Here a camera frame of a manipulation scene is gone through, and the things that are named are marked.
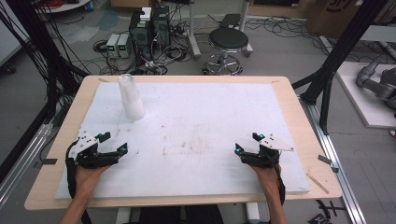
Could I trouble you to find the wooden table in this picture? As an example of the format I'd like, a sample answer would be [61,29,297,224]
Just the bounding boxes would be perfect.
[23,75,344,211]

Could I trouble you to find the stack of clear plastic cups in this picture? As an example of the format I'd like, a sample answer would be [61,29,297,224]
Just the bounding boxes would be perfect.
[117,73,147,121]

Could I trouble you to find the cardboard box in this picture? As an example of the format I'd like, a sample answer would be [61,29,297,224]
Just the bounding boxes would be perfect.
[305,0,364,39]

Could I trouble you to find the aluminium floor rail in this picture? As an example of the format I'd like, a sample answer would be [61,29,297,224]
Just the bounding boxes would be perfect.
[0,121,54,208]
[298,95,369,224]

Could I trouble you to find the grey desk leg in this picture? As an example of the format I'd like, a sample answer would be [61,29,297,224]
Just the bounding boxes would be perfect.
[186,0,203,61]
[237,0,254,58]

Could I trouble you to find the white platform board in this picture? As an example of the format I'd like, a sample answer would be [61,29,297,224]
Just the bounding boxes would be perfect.
[335,61,396,130]

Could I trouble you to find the person's right hand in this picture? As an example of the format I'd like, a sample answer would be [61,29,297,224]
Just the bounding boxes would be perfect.
[248,162,283,195]

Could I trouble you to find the person's left hand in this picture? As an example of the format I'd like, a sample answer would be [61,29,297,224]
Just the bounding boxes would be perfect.
[74,163,112,200]

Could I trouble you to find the black round stool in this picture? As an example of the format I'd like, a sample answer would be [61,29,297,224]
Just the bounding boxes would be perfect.
[203,27,250,77]

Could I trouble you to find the black metal frame with cables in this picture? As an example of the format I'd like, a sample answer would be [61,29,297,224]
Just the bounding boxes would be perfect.
[0,0,90,185]

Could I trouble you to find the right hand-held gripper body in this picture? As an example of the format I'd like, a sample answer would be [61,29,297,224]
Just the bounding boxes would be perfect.
[240,133,295,170]

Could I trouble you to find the white foam mat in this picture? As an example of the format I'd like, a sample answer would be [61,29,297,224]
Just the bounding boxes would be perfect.
[54,81,311,200]

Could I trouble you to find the small white box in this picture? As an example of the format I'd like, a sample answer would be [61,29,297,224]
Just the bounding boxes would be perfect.
[139,7,153,22]

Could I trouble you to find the grey power supply unit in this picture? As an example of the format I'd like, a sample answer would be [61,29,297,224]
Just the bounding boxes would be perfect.
[117,33,134,60]
[106,33,121,59]

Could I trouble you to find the white table leg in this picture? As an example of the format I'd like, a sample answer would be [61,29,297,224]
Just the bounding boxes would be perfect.
[245,202,262,224]
[115,206,133,224]

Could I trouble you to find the tangle of floor cables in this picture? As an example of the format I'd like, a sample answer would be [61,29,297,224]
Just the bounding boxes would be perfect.
[92,29,194,77]

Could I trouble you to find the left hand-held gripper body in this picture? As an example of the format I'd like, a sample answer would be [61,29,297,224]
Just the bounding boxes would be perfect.
[66,130,121,170]

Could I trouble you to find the thin wooden stick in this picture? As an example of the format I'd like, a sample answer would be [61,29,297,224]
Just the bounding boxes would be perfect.
[305,172,331,195]

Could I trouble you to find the black computer tower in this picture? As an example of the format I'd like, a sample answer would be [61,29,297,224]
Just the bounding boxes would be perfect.
[152,5,172,49]
[128,10,154,62]

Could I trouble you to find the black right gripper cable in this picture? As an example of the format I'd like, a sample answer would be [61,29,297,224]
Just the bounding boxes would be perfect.
[271,153,287,206]

